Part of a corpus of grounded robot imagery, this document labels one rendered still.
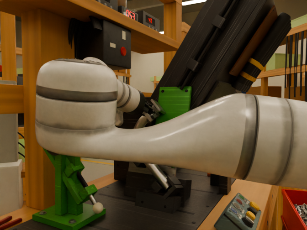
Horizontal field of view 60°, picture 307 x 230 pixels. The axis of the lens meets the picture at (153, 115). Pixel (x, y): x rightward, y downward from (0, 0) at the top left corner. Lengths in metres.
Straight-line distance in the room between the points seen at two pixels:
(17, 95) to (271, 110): 0.79
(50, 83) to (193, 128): 0.15
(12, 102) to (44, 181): 0.26
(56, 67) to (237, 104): 0.18
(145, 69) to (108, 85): 11.01
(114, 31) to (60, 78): 0.73
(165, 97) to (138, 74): 10.57
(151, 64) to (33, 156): 10.39
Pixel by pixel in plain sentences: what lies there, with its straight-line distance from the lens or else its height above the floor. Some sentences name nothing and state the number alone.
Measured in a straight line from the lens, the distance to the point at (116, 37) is 1.01.
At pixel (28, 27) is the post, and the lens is 0.95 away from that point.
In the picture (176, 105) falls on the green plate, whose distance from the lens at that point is 0.88.
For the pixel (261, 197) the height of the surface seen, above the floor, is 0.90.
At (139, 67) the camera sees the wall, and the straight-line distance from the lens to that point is 11.48.
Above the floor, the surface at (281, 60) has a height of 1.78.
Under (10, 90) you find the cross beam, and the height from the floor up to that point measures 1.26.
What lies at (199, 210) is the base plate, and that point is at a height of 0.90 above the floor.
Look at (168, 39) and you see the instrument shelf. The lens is 1.36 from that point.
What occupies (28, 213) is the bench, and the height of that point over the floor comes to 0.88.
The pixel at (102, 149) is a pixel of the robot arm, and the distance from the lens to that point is 0.29.
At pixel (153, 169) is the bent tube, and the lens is 0.85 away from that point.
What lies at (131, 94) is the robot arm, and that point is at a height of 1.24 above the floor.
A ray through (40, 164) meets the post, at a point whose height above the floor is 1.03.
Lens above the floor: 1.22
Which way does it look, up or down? 3 degrees down
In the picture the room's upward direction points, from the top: straight up
